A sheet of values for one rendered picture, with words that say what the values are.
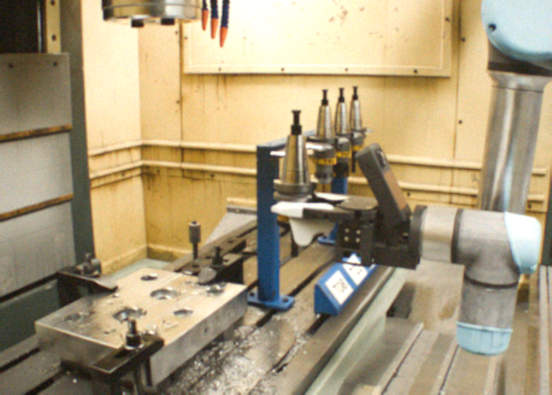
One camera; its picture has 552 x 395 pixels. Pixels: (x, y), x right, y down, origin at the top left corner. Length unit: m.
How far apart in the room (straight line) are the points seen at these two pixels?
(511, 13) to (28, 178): 1.02
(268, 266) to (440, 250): 0.47
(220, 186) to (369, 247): 1.35
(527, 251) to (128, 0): 0.64
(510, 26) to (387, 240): 0.32
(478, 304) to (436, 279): 0.93
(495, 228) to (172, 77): 1.59
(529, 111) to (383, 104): 1.01
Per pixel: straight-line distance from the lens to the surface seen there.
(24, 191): 1.31
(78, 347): 0.90
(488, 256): 0.74
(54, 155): 1.37
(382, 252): 0.79
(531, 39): 0.67
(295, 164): 0.80
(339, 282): 1.18
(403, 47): 1.78
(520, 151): 0.84
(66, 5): 1.46
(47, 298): 1.44
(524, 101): 0.84
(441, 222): 0.75
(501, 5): 0.68
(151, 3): 0.85
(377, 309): 1.25
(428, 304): 1.63
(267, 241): 1.12
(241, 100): 1.99
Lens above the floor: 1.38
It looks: 12 degrees down
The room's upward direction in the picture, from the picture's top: straight up
